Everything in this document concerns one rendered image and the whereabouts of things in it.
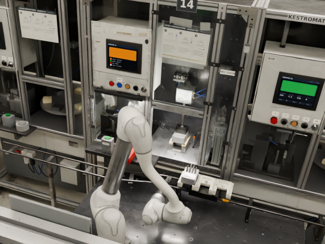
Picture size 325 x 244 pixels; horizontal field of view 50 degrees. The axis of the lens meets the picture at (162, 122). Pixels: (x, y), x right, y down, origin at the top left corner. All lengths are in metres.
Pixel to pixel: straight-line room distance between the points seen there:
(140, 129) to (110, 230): 0.61
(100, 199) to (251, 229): 1.01
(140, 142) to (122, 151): 0.23
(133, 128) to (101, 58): 0.80
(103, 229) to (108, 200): 0.19
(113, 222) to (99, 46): 1.14
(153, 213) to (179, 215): 0.16
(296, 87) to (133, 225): 1.32
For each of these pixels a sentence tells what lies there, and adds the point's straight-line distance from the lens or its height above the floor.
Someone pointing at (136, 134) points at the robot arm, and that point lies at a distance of 1.79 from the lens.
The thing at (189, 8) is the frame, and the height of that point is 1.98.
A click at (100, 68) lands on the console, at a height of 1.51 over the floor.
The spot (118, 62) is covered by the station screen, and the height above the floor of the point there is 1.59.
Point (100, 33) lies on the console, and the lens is 2.40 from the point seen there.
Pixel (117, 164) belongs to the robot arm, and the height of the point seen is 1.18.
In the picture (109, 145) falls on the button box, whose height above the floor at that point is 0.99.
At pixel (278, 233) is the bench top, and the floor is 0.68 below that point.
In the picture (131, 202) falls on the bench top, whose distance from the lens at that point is 2.56.
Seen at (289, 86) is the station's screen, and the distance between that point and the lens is 2.18.
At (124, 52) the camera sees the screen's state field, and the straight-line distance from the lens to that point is 2.34.
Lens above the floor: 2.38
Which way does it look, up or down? 29 degrees down
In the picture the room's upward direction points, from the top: 4 degrees clockwise
